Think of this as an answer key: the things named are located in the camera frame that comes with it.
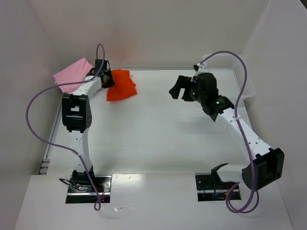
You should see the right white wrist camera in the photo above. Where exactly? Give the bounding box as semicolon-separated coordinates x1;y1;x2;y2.
193;63;208;74

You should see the pink folded t shirt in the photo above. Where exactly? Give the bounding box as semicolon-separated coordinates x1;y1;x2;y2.
53;58;93;85

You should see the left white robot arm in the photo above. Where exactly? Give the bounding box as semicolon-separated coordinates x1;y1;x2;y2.
54;58;115;191

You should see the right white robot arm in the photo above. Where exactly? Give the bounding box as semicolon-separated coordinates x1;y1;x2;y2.
169;71;284;191

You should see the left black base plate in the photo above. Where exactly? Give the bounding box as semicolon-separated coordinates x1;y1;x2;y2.
61;175;112;204

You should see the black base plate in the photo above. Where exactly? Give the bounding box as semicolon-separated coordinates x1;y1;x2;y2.
61;175;112;204
195;173;235;202

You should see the orange t shirt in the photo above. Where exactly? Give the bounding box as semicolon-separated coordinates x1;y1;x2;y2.
106;69;137;102

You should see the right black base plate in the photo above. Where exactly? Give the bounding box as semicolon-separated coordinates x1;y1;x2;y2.
195;173;235;202

